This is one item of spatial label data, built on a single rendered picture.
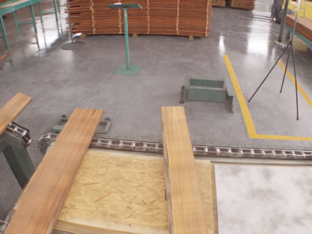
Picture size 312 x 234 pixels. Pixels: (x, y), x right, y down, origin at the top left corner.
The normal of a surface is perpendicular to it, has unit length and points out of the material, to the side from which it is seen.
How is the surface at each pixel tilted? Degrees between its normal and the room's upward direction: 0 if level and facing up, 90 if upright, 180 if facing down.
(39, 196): 0
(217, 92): 90
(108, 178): 0
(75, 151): 0
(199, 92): 90
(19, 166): 90
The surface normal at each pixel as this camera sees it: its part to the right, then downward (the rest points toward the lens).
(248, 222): 0.00, -0.82
